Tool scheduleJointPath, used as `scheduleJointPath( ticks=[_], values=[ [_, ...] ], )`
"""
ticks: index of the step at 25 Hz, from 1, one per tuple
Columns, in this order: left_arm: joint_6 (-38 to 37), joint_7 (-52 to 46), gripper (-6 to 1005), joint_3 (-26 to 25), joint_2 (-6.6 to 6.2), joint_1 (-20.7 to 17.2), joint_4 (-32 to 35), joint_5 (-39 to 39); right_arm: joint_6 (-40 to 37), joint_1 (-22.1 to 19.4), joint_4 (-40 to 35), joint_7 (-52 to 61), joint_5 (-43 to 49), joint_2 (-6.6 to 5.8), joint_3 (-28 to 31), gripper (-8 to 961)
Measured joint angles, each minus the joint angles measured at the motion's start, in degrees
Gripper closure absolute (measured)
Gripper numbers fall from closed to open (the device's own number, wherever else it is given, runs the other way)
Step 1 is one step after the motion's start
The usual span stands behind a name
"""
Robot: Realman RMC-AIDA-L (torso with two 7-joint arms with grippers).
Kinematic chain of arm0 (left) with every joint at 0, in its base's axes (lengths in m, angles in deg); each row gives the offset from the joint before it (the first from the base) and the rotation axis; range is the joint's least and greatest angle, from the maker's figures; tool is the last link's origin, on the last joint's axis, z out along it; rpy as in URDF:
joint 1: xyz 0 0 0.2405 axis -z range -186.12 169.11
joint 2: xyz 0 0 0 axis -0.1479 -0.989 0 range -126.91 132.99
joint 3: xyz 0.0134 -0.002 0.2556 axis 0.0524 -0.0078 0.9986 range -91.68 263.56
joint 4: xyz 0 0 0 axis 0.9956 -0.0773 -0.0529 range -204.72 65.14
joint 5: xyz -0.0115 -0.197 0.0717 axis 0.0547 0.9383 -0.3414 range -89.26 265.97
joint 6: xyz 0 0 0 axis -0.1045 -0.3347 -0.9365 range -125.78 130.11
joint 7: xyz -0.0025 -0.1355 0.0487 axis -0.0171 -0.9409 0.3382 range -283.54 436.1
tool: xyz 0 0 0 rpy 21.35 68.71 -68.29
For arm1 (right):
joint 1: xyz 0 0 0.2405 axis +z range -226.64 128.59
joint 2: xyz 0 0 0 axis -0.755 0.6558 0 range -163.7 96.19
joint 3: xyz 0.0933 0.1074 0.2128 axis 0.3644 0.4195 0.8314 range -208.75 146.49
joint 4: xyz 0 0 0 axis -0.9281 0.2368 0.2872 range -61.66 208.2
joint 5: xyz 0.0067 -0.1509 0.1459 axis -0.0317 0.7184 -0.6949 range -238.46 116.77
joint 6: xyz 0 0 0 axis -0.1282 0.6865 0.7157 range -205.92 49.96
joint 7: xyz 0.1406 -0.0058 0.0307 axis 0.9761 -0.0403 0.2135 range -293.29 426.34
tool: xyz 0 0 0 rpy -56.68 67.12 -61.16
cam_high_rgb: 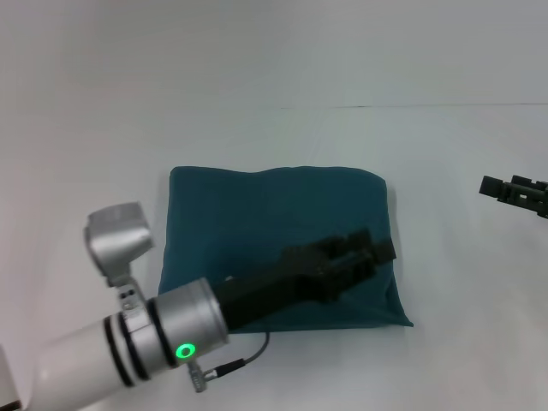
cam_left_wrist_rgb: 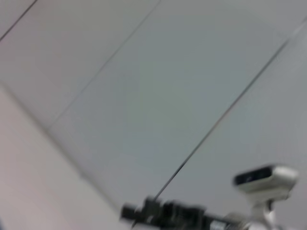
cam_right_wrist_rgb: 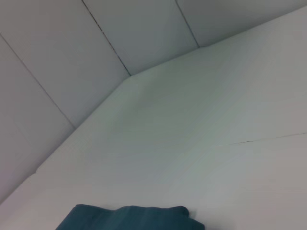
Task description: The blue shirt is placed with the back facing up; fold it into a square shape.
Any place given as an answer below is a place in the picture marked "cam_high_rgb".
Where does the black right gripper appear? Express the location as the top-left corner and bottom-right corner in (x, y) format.
(479, 175), (548, 222)

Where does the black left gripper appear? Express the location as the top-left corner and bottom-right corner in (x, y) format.
(212, 228), (397, 332)

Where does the teal blue t-shirt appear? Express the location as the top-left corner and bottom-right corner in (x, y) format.
(157, 165), (414, 333)

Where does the left arm cable with plug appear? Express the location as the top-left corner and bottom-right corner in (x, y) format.
(186, 331), (271, 394)

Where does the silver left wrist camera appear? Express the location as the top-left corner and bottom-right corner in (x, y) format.
(83, 200), (155, 289)

